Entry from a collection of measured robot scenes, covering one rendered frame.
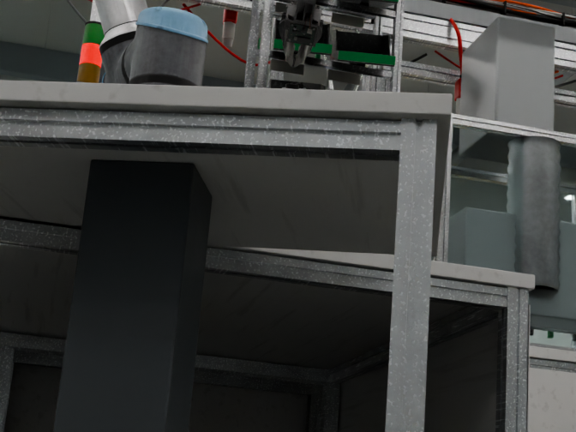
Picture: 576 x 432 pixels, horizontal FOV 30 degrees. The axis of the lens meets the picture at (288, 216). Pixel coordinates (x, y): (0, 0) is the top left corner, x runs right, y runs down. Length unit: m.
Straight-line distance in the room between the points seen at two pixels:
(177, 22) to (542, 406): 1.71
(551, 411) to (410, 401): 1.78
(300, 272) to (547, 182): 1.36
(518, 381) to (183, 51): 0.97
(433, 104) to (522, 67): 2.13
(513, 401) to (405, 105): 0.97
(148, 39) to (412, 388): 0.74
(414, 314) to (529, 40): 2.31
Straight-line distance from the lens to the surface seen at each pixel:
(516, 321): 2.24
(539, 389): 3.05
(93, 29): 2.56
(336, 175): 1.61
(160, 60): 1.71
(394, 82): 2.60
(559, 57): 4.04
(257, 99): 1.39
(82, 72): 2.52
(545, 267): 3.22
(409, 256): 1.32
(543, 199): 3.28
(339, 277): 2.12
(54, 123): 1.47
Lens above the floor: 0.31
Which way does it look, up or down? 16 degrees up
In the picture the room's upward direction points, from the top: 5 degrees clockwise
